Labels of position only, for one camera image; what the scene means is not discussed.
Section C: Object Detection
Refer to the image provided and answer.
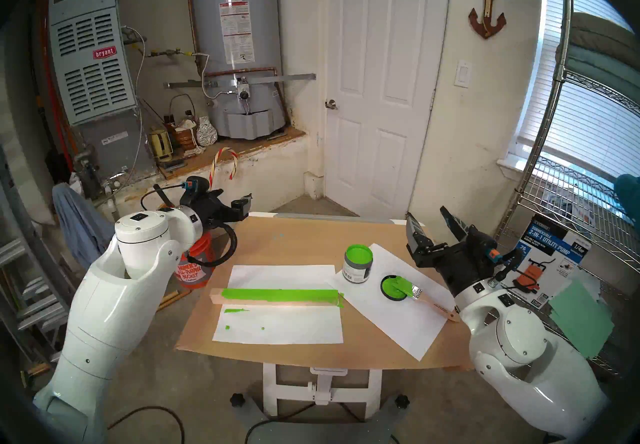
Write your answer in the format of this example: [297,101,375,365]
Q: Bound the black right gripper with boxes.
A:
[405,206,501,298]

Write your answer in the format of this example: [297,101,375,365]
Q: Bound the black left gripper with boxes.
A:
[195,189,253,238]

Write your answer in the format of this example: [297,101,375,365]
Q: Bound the wooden handled paintbrush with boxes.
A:
[391,278,461,322]

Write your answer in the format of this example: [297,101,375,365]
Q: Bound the black lid with green paint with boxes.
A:
[381,274,412,302]

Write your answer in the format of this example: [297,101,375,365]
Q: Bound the grey can of green paint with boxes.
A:
[343,244,374,284]

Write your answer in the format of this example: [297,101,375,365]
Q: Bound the striped candy cane decoration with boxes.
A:
[209,147,239,188]

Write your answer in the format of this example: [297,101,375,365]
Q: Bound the wooden ledge board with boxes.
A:
[157,128,307,179]

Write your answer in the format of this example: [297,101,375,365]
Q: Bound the foil wrapped object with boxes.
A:
[196,116,219,147]

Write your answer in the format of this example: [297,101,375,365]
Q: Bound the brown cardboard sheet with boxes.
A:
[175,215,476,372]

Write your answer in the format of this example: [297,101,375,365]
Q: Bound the orange plastic bucket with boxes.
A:
[173,233,217,289]

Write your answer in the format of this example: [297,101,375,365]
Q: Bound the yellow lantern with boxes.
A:
[149,127,174,161]

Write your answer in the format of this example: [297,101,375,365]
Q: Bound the white panel door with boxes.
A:
[325,0,451,221]

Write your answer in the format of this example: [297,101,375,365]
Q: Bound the light wood plank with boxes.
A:
[209,288,345,307]

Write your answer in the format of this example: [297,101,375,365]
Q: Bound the white paper sheet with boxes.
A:
[327,243,458,361]
[212,264,344,345]

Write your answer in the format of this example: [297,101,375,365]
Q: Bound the wooden stick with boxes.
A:
[156,289,192,312]

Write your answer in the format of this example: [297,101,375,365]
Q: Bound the utility pump box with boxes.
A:
[500,213,592,309]

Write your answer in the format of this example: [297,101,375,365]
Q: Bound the copper pipe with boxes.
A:
[204,66,291,126]

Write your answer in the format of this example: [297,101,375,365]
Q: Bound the blue cloth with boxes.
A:
[52,182,116,268]

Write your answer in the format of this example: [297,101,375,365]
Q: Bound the gas pipe with yellow valve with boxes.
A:
[127,48,211,61]

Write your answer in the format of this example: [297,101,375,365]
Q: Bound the green paper sheet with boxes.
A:
[548,278,615,359]

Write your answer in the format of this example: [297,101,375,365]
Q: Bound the grey water heater tank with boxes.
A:
[190,0,288,141]

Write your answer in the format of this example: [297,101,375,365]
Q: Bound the white window blinds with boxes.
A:
[515,0,640,181]

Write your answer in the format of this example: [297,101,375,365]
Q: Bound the grey bryant furnace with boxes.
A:
[47,0,156,183]

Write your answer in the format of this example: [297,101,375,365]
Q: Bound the white folding table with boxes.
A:
[230,211,426,444]

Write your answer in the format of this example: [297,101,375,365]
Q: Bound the teal cloth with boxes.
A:
[614,174,640,223]

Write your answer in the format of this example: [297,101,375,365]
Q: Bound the grey metal ladder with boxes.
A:
[0,148,76,373]

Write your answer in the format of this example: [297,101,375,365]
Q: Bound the folded green cushion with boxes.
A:
[555,12,640,106]

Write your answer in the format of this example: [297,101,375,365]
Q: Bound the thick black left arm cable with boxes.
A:
[187,220,238,268]

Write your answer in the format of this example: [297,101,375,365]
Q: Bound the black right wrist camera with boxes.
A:
[467,234,501,263]

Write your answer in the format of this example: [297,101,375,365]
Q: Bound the black handled tool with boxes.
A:
[152,184,176,209]

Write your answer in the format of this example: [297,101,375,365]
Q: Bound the wicker basket with handle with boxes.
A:
[167,94,201,151]

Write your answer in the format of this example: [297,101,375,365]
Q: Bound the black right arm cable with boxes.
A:
[492,248,541,293]

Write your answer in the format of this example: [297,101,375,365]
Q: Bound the corrugated metal flex hose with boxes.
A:
[192,53,236,98]

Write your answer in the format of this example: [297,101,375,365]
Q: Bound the chrome wire shelf rack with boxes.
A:
[470,0,640,398]

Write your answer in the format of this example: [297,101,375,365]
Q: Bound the black floor cable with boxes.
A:
[107,405,186,444]
[245,400,321,444]

